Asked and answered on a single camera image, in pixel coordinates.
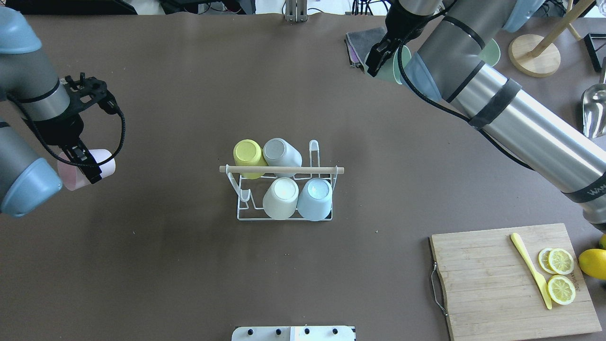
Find light blue plastic cup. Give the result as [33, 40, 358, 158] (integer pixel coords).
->
[297, 178, 333, 222]

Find white wire cup rack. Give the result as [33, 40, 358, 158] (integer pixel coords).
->
[219, 138, 345, 222]

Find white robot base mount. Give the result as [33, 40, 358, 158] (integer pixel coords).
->
[231, 325, 357, 341]

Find lemon slice behind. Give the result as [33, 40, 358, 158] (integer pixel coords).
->
[537, 248, 556, 275]

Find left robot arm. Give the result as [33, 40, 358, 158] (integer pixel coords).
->
[0, 6, 125, 217]

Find grey plastic cup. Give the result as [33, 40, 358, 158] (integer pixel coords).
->
[263, 138, 303, 168]

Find metal scoop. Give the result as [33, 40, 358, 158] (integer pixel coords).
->
[582, 58, 606, 139]

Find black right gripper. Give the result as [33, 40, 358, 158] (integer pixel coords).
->
[365, 0, 441, 78]

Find yellow plastic cup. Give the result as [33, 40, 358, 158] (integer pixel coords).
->
[233, 139, 268, 166]

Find lemon slice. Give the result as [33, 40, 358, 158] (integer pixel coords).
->
[547, 248, 574, 276]
[547, 275, 576, 305]
[537, 248, 556, 275]

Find green bowl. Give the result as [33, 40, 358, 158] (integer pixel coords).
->
[478, 39, 501, 67]

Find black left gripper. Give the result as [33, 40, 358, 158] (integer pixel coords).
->
[33, 72, 119, 184]

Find grey folded cloth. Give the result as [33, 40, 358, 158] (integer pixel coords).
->
[344, 27, 387, 68]

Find bamboo cutting board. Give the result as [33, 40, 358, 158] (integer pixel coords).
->
[430, 223, 602, 341]

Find purple folded cloth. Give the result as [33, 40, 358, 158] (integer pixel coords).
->
[345, 40, 361, 68]

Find whole yellow lemon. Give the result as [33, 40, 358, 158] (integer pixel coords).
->
[578, 249, 606, 280]

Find yellow plastic knife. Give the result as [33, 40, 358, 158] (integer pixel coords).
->
[509, 233, 553, 310]

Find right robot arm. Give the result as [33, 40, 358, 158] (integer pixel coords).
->
[366, 0, 606, 231]

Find lemon slice lower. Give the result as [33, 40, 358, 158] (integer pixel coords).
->
[547, 275, 576, 305]

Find pink plastic cup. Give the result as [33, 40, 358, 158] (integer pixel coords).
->
[57, 149, 116, 191]

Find green plastic cup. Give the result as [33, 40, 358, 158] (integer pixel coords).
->
[373, 45, 411, 86]

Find cream plastic cup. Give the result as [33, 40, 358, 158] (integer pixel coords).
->
[263, 177, 299, 220]

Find lemon slice upper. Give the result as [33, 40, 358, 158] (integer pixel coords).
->
[547, 248, 574, 276]

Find wooden stand with round base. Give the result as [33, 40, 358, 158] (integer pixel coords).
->
[508, 0, 594, 78]

